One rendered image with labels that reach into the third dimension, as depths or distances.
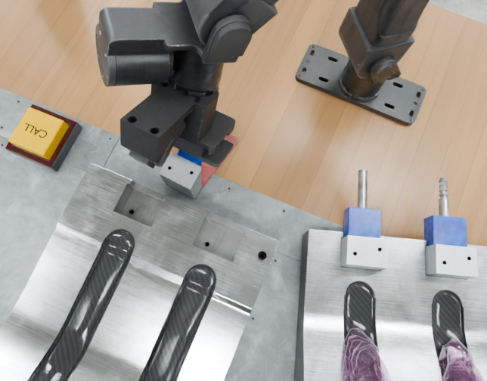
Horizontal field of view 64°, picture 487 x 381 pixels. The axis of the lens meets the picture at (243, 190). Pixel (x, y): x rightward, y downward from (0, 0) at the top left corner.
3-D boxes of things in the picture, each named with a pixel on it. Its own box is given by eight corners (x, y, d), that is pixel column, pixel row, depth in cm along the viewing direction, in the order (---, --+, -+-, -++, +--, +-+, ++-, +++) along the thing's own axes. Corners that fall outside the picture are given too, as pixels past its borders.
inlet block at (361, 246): (339, 175, 56) (349, 162, 51) (374, 178, 56) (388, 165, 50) (336, 267, 52) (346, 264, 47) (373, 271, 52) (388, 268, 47)
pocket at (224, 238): (210, 216, 52) (207, 211, 48) (246, 232, 51) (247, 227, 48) (196, 248, 51) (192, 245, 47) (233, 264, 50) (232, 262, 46)
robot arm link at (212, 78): (166, 103, 41) (172, 41, 36) (151, 71, 44) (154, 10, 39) (226, 97, 44) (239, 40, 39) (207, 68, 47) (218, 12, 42)
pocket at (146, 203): (138, 186, 53) (129, 178, 49) (172, 201, 52) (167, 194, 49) (122, 216, 52) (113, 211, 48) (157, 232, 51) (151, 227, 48)
